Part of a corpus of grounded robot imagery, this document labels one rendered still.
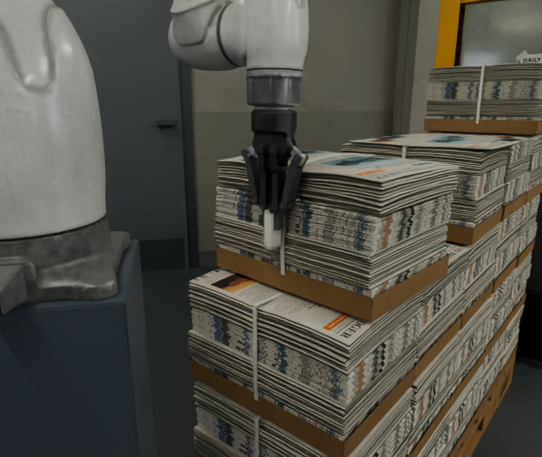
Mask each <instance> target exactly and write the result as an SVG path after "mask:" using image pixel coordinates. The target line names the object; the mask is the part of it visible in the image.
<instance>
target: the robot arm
mask: <svg viewBox="0 0 542 457"><path fill-rule="evenodd" d="M170 11H171V14H172V21H171V23H170V26H169V47H170V49H171V51H172V52H173V53H174V55H175V56H176V57H177V58H178V59H179V60H180V61H181V62H182V63H184V64H185V65H187V66H189V67H192V68H195V69H199V70H204V71H228V70H234V69H237V68H239V67H246V68H247V104H248V105H250V106H255V109H254V110H253V111H252V112H251V131H252V132H253V133H254V139H253V140H252V145H251V146H250V147H249V148H248V149H246V150H242V151H241V154H242V156H243V159H244V161H245V163H246V166H247V176H248V181H249V187H250V192H251V198H252V202H253V204H254V205H258V206H259V207H260V208H261V209H262V227H263V228H265V230H264V249H268V250H272V249H275V248H280V247H281V229H283V228H284V213H285V210H286V209H291V208H293V207H294V206H295V200H296V195H297V192H298V187H299V183H300V179H301V175H302V171H303V167H304V166H305V164H306V162H307V160H308V158H309V156H308V154H307V153H302V152H301V151H300V150H299V149H297V147H296V142H295V132H296V125H297V112H295V111H293V109H294V106H300V105H301V104H302V81H303V65H304V60H305V55H306V52H307V46H308V34H309V13H308V1H307V0H174V1H173V5H172V7H171V9H170ZM288 161H291V162H290V164H289V167H288ZM286 172H287V174H286ZM105 189H106V174H105V157H104V147H103V137H102V122H101V115H100V108H99V102H98V96H97V90H96V85H95V81H94V76H93V71H92V67H91V64H90V61H89V58H88V55H87V53H86V51H85V49H84V47H83V44H82V41H81V39H80V37H79V35H78V34H77V32H76V31H75V29H74V27H73V24H72V23H71V21H70V19H69V18H68V16H67V15H66V13H65V12H64V10H63V9H62V8H60V7H57V5H56V4H55V3H54V2H53V1H52V0H0V316H3V315H5V314H6V313H8V312H9V311H11V310H12V309H14V308H15V307H16V306H18V305H20V304H28V303H39V302H50V301H61V300H87V301H96V300H103V299H107V298H110V297H113V296H115V295H116V294H117V293H118V284H117V278H116V273H117V270H118V266H119V264H120V261H121V255H122V252H123V251H124V249H126V248H127V247H129V246H130V245H131V239H130V234H129V233H127V232H124V231H110V227H109V222H108V218H107V212H106V199H105Z"/></svg>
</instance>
